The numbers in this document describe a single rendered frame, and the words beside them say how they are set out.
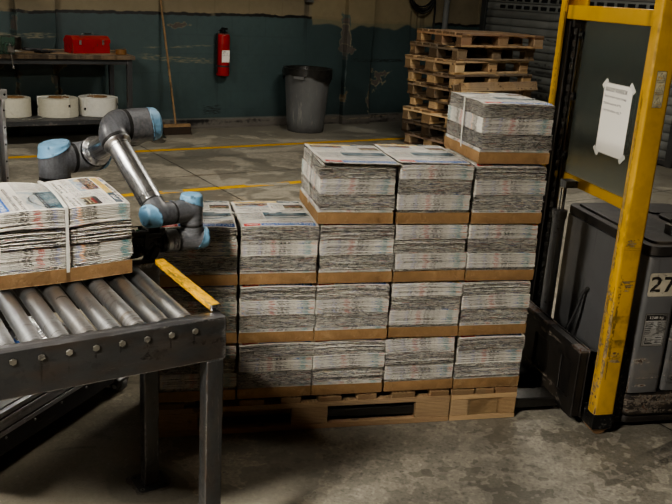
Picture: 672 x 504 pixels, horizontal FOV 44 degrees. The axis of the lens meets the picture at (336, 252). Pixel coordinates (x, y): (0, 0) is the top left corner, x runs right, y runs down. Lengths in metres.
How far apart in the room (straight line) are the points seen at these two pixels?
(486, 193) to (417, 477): 1.07
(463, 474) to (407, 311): 0.64
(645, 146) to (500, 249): 0.64
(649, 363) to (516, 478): 0.78
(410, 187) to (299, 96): 7.01
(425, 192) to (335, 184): 0.34
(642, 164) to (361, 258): 1.08
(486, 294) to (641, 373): 0.72
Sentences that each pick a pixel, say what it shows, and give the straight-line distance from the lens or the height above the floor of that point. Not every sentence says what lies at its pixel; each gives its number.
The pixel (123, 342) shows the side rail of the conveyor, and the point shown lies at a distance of 2.16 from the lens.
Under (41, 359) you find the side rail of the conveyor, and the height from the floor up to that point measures 0.77.
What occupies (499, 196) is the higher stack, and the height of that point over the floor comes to 0.94.
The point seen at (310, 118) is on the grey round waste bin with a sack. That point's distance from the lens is 10.07.
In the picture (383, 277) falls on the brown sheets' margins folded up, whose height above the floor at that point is 0.63.
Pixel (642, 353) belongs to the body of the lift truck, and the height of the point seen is 0.34.
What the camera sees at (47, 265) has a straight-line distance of 2.48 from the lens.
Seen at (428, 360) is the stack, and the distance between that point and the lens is 3.34.
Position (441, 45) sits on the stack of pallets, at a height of 1.15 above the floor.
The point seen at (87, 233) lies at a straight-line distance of 2.48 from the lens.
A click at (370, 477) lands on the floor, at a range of 3.08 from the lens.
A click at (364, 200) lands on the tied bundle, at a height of 0.92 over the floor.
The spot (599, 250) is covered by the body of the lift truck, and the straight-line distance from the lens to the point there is 3.73.
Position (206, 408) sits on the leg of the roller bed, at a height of 0.54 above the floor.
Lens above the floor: 1.64
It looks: 17 degrees down
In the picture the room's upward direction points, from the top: 4 degrees clockwise
